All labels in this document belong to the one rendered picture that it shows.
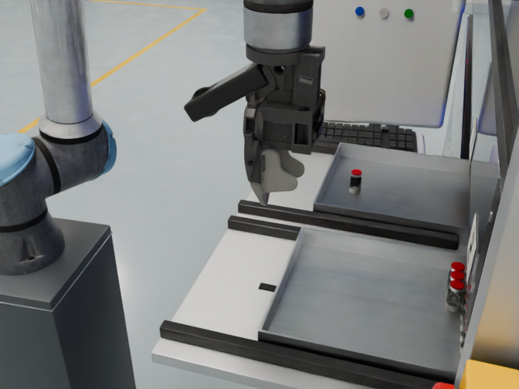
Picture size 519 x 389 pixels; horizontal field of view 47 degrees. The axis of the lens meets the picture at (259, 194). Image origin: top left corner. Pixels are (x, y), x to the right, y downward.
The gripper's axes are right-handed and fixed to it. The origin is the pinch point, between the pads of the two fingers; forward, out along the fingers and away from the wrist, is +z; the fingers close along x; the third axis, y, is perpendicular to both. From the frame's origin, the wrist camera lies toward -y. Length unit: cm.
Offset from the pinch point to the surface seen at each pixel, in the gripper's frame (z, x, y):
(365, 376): 19.7, -8.0, 16.8
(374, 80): 17, 90, 4
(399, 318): 21.4, 6.0, 19.9
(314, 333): 21.4, -0.7, 8.6
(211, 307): 21.6, 0.1, -7.7
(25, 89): 110, 251, -243
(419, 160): 20, 54, 19
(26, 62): 110, 299, -277
